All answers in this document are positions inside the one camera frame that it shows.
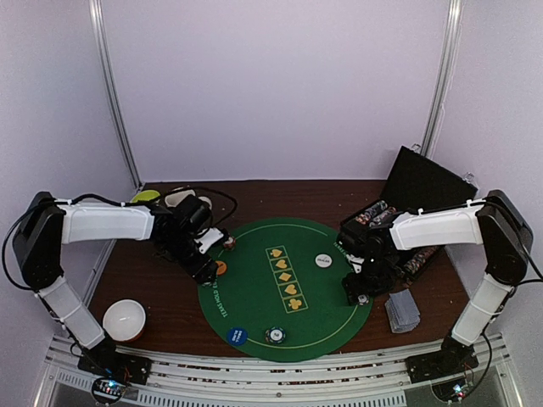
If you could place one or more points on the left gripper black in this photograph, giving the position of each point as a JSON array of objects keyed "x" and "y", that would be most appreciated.
[{"x": 199, "y": 270}]

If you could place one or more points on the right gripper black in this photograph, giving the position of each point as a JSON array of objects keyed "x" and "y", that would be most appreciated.
[{"x": 360, "y": 284}]

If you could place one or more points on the poker chip stack edge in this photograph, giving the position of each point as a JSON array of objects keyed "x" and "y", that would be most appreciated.
[{"x": 363, "y": 299}]

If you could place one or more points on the poker chip stack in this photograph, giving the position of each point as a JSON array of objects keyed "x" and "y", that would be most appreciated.
[
  {"x": 229, "y": 244},
  {"x": 275, "y": 335}
]

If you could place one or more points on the poker chip stack front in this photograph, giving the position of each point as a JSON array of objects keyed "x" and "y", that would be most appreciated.
[{"x": 275, "y": 335}]

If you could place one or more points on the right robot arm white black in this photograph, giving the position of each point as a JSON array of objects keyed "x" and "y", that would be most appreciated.
[{"x": 488, "y": 240}]

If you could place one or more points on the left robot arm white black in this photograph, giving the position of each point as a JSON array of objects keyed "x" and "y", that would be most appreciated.
[{"x": 58, "y": 243}]

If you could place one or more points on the orange big blind button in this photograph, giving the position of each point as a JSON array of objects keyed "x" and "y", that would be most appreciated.
[{"x": 221, "y": 268}]

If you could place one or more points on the loose playing card deck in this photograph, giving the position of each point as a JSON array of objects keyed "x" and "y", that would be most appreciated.
[{"x": 402, "y": 311}]

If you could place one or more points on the chip row in case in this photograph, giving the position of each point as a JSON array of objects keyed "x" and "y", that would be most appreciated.
[
  {"x": 375, "y": 214},
  {"x": 414, "y": 265}
]

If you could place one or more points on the white dealer button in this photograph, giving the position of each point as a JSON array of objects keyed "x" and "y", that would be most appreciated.
[{"x": 323, "y": 260}]

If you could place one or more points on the upper chip row in case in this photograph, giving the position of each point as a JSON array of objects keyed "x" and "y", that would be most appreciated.
[{"x": 375, "y": 214}]

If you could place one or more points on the decorated ceramic mug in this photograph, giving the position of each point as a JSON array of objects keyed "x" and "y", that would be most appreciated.
[{"x": 182, "y": 198}]

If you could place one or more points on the blue small blind button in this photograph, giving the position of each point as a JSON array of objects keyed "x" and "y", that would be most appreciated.
[{"x": 237, "y": 336}]

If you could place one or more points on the round green poker mat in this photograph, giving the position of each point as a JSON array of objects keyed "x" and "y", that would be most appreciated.
[{"x": 272, "y": 280}]

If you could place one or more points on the green tennis ball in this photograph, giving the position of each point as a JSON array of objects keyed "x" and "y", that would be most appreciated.
[{"x": 145, "y": 196}]

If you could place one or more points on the white bowl red outside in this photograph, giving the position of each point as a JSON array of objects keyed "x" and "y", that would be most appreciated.
[{"x": 125, "y": 320}]

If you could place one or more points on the black poker chip case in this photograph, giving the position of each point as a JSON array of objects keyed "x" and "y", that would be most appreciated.
[{"x": 416, "y": 182}]

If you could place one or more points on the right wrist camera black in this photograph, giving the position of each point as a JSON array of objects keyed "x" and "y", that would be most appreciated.
[{"x": 352, "y": 238}]

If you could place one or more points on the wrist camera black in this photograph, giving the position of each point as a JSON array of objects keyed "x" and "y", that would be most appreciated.
[
  {"x": 191, "y": 214},
  {"x": 352, "y": 238}
]

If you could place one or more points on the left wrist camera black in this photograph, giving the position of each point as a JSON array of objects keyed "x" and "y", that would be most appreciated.
[{"x": 191, "y": 214}]

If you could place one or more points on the aluminium rail frame front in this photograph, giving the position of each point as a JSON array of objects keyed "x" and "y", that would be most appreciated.
[{"x": 372, "y": 378}]

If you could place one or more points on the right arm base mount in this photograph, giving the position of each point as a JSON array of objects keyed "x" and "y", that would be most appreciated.
[{"x": 439, "y": 364}]

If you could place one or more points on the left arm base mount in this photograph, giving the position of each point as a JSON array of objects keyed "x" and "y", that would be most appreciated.
[{"x": 105, "y": 360}]

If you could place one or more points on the right aluminium post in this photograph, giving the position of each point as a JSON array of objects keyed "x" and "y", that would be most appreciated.
[{"x": 444, "y": 77}]

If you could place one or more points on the aluminium post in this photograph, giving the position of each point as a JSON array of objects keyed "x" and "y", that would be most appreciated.
[
  {"x": 444, "y": 77},
  {"x": 98, "y": 27}
]

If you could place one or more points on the left aluminium post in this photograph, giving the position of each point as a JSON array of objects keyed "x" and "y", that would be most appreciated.
[{"x": 98, "y": 27}]

